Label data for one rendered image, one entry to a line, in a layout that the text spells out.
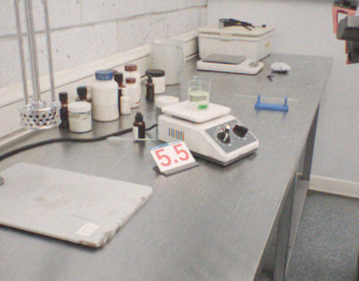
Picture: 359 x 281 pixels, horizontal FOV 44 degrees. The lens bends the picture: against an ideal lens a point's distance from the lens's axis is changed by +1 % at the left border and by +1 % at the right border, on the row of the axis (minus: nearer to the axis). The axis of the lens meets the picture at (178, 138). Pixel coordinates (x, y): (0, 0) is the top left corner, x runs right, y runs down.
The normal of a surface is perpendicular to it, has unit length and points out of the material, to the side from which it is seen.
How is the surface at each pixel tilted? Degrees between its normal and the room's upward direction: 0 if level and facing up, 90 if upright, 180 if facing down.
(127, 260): 0
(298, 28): 90
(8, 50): 90
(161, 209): 0
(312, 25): 90
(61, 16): 90
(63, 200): 0
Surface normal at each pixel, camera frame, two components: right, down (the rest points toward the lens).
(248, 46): -0.41, 0.36
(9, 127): 0.93, 0.14
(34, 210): 0.01, -0.94
